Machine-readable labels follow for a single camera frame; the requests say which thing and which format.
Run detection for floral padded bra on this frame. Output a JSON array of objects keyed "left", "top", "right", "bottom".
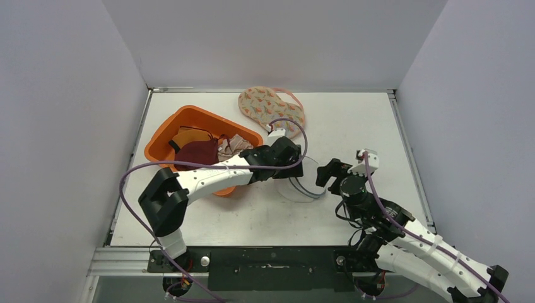
[{"left": 238, "top": 86, "right": 305, "bottom": 138}]

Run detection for dark red bra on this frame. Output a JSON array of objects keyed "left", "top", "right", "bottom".
[{"left": 174, "top": 136, "right": 226, "bottom": 165}]

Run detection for orange bra black straps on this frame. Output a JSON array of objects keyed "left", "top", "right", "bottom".
[{"left": 168, "top": 126, "right": 214, "bottom": 153}]

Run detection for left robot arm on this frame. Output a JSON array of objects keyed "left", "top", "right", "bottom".
[{"left": 138, "top": 136, "right": 303, "bottom": 272}]

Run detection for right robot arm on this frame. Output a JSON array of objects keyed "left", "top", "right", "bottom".
[{"left": 315, "top": 153, "right": 509, "bottom": 302}]

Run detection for beige crumpled garment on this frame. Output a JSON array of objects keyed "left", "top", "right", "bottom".
[{"left": 218, "top": 134, "right": 254, "bottom": 162}]

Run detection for orange plastic tub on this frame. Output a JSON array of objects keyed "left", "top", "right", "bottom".
[{"left": 144, "top": 105, "right": 264, "bottom": 198}]

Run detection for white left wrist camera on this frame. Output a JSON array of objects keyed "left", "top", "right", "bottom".
[{"left": 266, "top": 128, "right": 286, "bottom": 146}]

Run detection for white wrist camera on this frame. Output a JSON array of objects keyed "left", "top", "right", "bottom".
[
  {"left": 266, "top": 128, "right": 286, "bottom": 146},
  {"left": 348, "top": 148, "right": 380, "bottom": 176}
]

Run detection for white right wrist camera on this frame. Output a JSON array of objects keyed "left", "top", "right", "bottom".
[{"left": 348, "top": 148, "right": 380, "bottom": 176}]

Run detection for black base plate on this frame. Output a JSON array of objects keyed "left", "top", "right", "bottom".
[{"left": 146, "top": 246, "right": 398, "bottom": 294}]

